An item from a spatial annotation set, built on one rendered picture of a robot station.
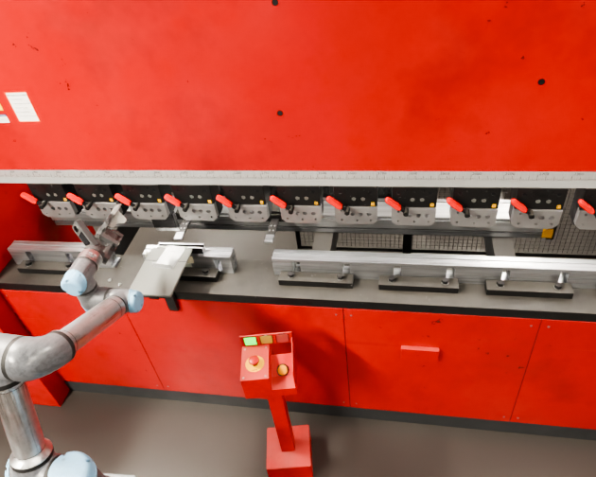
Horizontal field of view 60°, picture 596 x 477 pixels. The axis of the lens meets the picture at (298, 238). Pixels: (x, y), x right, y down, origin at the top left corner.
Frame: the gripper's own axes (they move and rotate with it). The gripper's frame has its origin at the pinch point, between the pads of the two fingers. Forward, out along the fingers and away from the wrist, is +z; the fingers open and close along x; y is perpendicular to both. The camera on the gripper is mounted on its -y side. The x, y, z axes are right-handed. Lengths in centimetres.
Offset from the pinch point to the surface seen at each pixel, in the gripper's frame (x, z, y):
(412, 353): 17, -1, 128
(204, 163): 33.5, 12.0, 17.7
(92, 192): -8.0, 11.8, -11.2
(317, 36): 93, 12, 24
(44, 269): -62, 8, -14
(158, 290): -14.1, -9.4, 28.4
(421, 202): 69, 12, 85
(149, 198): 4.8, 11.8, 7.8
